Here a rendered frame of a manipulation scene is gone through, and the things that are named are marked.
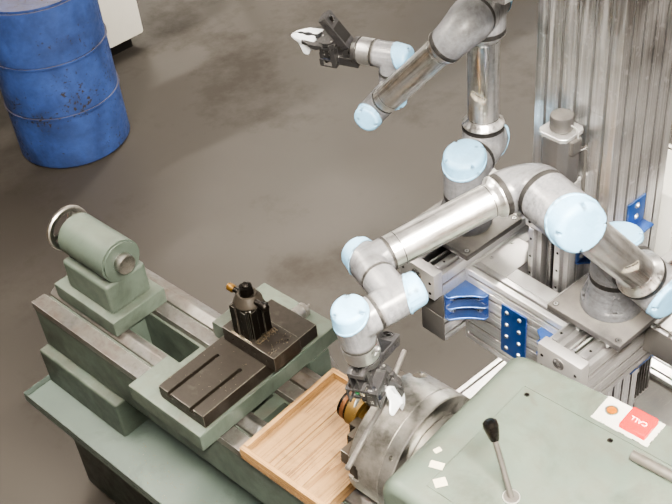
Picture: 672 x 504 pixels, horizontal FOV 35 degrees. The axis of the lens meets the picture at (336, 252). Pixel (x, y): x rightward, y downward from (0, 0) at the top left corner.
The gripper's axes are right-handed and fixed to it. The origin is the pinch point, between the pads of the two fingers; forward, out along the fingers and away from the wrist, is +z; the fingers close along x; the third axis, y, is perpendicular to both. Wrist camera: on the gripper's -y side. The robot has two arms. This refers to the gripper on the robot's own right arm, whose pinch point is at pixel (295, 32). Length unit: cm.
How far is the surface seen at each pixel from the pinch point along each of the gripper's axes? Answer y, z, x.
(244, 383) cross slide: 50, -19, -84
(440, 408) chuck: 25, -79, -88
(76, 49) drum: 108, 191, 91
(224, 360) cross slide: 51, -9, -79
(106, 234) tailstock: 35, 39, -60
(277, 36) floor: 190, 169, 221
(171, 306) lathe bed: 64, 25, -59
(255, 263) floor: 165, 75, 38
